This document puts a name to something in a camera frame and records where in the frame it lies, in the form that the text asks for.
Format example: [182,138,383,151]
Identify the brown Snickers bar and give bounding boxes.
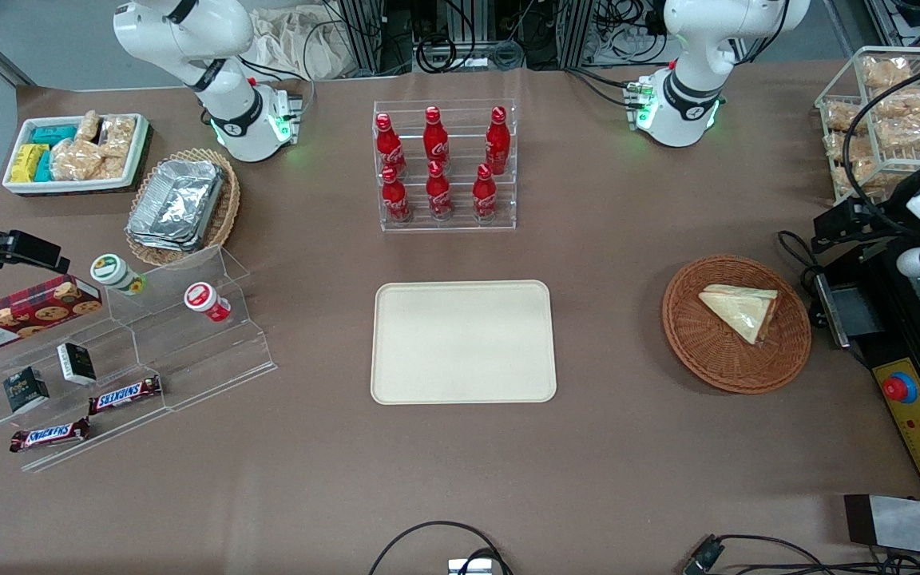
[10,417,92,454]
[88,375,163,416]

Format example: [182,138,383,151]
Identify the white wire basket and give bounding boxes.
[815,46,920,215]

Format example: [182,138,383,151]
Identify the red cola bottle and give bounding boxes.
[485,105,511,176]
[381,165,412,224]
[375,113,407,178]
[426,161,454,221]
[472,164,498,222]
[423,106,450,170]

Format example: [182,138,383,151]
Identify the round brown wicker basket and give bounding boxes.
[661,254,813,395]

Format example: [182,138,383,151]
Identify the oval light wicker basket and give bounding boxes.
[125,148,241,268]

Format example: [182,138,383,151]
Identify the aluminium foil container stack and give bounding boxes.
[126,160,227,252]

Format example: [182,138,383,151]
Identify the aluminium frame post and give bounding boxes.
[556,0,593,69]
[338,0,385,74]

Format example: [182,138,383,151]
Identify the white rectangular snack tray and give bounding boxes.
[2,113,151,196]

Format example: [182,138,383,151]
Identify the small black carton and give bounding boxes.
[57,343,97,386]
[2,366,51,414]

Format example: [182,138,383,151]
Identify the green lid white cup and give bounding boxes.
[90,253,147,297]

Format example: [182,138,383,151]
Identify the black machine yellow panel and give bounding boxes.
[810,240,920,504]

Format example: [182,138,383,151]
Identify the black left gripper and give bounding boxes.
[811,196,920,250]

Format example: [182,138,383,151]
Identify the grey black flat strip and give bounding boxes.
[843,494,920,560]

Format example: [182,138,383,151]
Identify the clear acrylic step shelf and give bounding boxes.
[0,244,279,474]

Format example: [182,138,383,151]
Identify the clear acrylic bottle rack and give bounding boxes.
[372,98,518,233]

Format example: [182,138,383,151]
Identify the red emergency stop button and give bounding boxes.
[882,372,918,405]

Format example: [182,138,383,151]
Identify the black cable bundle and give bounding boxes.
[412,0,529,73]

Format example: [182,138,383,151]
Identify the black looped table cable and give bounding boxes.
[368,521,514,575]

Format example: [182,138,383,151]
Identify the black cable connector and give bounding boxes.
[682,537,726,575]

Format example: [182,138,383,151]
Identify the beige plastic serving tray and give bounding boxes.
[371,280,557,406]

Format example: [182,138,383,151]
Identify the thin black cable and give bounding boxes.
[716,533,920,575]

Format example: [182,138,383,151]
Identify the clear bag fried snack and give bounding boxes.
[874,86,920,121]
[825,101,870,133]
[825,132,874,164]
[875,113,920,151]
[834,158,886,199]
[862,56,914,89]

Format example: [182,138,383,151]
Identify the triangular sandwich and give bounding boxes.
[697,284,779,347]

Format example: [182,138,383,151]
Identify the red tartan cookie box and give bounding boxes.
[0,274,103,357]

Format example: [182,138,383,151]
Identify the yellow snack pack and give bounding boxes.
[10,144,50,183]

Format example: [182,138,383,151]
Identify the red lid white cup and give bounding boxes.
[184,282,232,323]

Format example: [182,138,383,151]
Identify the beige cloth bag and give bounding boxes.
[246,6,359,81]

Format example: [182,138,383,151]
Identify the grey metal frame bar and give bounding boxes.
[0,28,38,87]

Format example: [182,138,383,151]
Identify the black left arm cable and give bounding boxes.
[843,52,920,234]

